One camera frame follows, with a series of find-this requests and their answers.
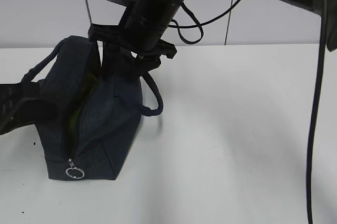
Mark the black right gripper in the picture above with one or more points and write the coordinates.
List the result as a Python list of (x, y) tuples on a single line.
[(128, 65)]

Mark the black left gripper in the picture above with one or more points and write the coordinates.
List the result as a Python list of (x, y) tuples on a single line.
[(22, 102)]

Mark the green cucumber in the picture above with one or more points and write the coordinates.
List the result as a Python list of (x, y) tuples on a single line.
[(88, 86)]

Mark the navy blue lunch bag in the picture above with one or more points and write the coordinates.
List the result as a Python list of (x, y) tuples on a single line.
[(108, 122)]

